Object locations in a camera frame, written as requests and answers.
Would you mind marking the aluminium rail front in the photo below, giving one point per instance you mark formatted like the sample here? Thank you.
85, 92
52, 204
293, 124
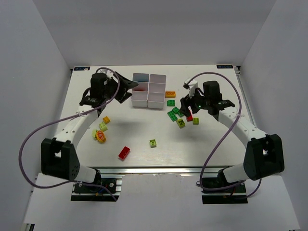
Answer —
156, 170

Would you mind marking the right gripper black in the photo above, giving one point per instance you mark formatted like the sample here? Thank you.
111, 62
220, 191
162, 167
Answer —
188, 103

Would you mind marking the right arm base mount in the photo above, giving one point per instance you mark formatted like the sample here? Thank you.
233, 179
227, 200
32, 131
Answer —
216, 191

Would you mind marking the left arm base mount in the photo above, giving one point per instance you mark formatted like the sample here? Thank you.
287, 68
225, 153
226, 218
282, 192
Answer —
109, 190

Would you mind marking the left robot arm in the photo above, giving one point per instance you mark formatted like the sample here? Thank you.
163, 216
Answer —
58, 155

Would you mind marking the yellow flower lego brick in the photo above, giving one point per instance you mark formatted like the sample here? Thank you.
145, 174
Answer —
99, 136

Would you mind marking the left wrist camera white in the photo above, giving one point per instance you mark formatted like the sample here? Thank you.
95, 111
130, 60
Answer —
107, 72

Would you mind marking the blue table label right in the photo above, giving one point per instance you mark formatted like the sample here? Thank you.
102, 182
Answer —
224, 66

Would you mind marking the teal rounded lego brick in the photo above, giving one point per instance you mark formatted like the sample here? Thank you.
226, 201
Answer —
140, 77

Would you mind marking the blue table label left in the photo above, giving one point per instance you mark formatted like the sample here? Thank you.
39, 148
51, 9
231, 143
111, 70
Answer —
81, 68

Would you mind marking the white right divided container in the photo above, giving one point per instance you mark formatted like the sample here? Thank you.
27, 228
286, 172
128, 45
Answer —
156, 91

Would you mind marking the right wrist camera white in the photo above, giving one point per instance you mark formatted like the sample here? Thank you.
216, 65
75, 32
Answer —
191, 86

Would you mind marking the orange flat lego brick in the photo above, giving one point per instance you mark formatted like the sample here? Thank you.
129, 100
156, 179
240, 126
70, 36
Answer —
170, 94

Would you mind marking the orange small lego brick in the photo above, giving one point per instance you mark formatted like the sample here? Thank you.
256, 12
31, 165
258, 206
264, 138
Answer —
106, 120

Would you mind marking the lime lego brick center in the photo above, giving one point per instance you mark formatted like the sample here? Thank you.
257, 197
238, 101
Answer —
153, 143

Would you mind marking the blue table label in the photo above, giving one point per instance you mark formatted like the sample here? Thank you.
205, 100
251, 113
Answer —
81, 68
224, 66

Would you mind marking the lime lego brick left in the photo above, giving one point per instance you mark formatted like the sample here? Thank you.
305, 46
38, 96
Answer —
103, 127

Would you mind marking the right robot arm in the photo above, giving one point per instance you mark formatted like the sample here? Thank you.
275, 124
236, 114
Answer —
264, 153

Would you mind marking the green lego brick lower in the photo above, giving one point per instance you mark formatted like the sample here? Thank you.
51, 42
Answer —
172, 116

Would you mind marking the red lego brick spare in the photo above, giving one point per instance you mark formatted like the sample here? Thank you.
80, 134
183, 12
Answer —
124, 153

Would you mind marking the olive green lego brick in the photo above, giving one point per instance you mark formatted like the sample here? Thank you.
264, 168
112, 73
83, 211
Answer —
180, 123

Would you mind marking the lime lego brick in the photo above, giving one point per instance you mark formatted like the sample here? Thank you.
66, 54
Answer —
153, 143
103, 127

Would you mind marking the lime green small lego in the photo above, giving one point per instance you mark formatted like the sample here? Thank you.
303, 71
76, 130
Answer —
196, 121

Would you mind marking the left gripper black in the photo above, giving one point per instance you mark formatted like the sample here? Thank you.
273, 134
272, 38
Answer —
118, 87

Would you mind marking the green L-shaped lego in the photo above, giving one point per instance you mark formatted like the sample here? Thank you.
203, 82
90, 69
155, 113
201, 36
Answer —
177, 112

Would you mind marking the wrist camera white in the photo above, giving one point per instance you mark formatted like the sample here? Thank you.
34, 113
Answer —
191, 86
107, 72

